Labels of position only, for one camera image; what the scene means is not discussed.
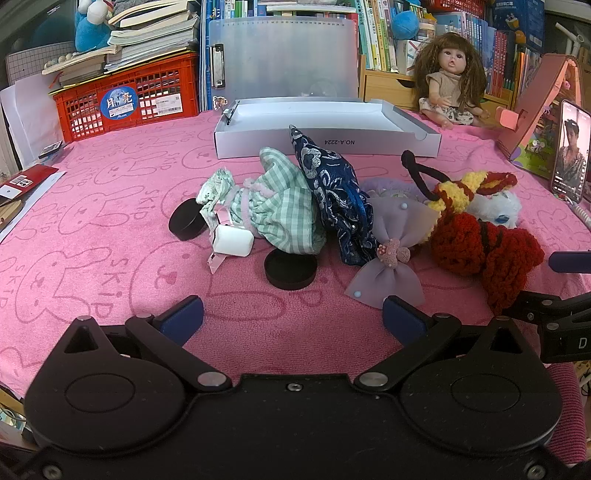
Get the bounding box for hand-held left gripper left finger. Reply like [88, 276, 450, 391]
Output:
[62, 295, 232, 393]

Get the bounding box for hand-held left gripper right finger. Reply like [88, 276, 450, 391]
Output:
[355, 296, 539, 394]

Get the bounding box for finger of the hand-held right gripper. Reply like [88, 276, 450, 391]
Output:
[549, 250, 591, 274]
[502, 290, 591, 324]

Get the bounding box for lilac tulle bow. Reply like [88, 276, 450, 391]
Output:
[344, 196, 439, 309]

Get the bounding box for pink fabric strap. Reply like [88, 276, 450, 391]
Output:
[207, 205, 232, 275]

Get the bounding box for white plush toy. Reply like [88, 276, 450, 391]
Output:
[466, 189, 522, 229]

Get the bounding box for small white case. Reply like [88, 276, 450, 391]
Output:
[211, 224, 254, 257]

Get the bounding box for red crochet hat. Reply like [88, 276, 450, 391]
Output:
[429, 210, 546, 315]

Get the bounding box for black round lid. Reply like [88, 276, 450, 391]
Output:
[264, 249, 318, 291]
[168, 198, 208, 241]

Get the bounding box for purple plush toy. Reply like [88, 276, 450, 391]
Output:
[360, 178, 416, 199]

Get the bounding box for green plaid doll dress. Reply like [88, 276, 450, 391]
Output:
[196, 148, 326, 256]

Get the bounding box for navy embroidered cloth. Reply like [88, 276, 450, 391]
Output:
[289, 124, 377, 267]

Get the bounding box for silver cardboard box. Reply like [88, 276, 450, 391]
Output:
[213, 98, 441, 159]

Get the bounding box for pink printed blanket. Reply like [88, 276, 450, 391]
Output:
[0, 108, 591, 462]

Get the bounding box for smartphone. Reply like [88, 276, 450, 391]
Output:
[549, 99, 591, 204]

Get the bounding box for small pink box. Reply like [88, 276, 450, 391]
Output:
[496, 107, 526, 133]

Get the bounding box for pink cardboard playhouse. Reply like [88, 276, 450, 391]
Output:
[496, 53, 591, 181]

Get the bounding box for white paper sheet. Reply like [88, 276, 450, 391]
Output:
[0, 171, 68, 243]

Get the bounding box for wooden board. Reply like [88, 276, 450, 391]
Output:
[0, 198, 24, 229]

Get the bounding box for red booklet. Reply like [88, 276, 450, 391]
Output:
[0, 164, 60, 200]

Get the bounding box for row of blue spined books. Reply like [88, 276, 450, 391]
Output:
[434, 11, 546, 100]

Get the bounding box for brown haired baby doll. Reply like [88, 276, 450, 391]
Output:
[412, 32, 494, 134]

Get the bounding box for white plastic rack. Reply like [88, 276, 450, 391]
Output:
[554, 21, 591, 58]

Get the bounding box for red plastic crate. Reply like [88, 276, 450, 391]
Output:
[50, 52, 200, 144]

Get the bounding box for wooden drawer box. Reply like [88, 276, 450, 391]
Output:
[359, 54, 513, 112]

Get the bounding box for blue cardboard box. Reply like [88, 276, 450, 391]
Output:
[492, 0, 546, 51]

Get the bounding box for leaning white paper sheets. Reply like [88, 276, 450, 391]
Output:
[0, 69, 63, 171]

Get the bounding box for stack of worn books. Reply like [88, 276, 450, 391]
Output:
[41, 0, 201, 88]

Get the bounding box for translucent plastic clipboard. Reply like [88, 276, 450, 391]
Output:
[202, 17, 360, 114]

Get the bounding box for red plastic basket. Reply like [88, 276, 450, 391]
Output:
[422, 0, 485, 17]

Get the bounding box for row of white green books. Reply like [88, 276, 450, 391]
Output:
[358, 0, 437, 73]

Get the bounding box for blue white round plush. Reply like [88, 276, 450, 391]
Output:
[390, 0, 421, 41]

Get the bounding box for blue white cat plush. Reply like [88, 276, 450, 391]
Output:
[75, 0, 116, 52]

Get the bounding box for grey grid cutting mat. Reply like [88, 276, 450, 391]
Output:
[6, 46, 77, 86]

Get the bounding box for white charging cable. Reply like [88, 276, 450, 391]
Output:
[556, 191, 591, 232]

